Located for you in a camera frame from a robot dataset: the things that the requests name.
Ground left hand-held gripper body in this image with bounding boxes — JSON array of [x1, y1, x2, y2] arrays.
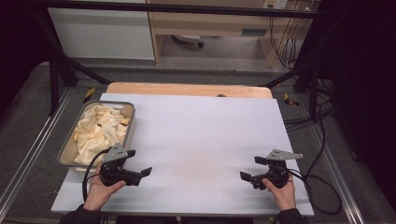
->
[[99, 142, 142, 188]]

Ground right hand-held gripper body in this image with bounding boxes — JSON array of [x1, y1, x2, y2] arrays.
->
[[251, 148, 304, 191]]

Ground cream cloth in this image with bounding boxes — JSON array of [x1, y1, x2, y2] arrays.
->
[[73, 105, 131, 166]]

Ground grey plastic basket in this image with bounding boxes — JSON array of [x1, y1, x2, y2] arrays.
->
[[56, 99, 137, 174]]

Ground person's right hand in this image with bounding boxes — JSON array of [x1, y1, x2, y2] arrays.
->
[[262, 174, 297, 213]]

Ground person's left hand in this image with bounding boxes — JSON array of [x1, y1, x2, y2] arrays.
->
[[82, 162, 127, 213]]

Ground white table mat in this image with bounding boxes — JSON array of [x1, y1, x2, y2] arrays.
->
[[50, 92, 315, 217]]

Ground white cabinet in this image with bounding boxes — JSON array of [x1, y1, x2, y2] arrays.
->
[[47, 7, 156, 61]]

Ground chair base with caster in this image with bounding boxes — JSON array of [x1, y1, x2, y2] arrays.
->
[[172, 34, 205, 49]]

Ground black curtain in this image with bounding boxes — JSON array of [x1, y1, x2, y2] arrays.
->
[[319, 0, 396, 213], [0, 0, 51, 117]]

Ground wooden desk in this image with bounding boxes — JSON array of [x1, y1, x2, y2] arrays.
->
[[146, 0, 322, 68]]

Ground white power strip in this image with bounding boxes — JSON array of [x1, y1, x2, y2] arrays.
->
[[262, 0, 290, 10]]

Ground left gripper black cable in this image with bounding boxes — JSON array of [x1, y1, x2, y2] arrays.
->
[[81, 147, 113, 202]]

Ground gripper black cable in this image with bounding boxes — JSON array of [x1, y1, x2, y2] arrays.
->
[[81, 147, 113, 202], [288, 102, 344, 217]]

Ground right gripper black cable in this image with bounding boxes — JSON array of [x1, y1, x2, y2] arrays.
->
[[288, 102, 344, 217]]

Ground aluminium floor rail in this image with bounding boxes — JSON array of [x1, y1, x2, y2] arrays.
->
[[310, 123, 366, 224], [0, 89, 75, 213]]

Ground black floor cables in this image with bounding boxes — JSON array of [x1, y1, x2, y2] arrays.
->
[[284, 105, 334, 133]]

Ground hanging black cables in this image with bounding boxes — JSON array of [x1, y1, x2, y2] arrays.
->
[[268, 15, 301, 71]]

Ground black metal frame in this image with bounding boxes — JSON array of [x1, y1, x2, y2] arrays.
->
[[29, 0, 335, 123]]

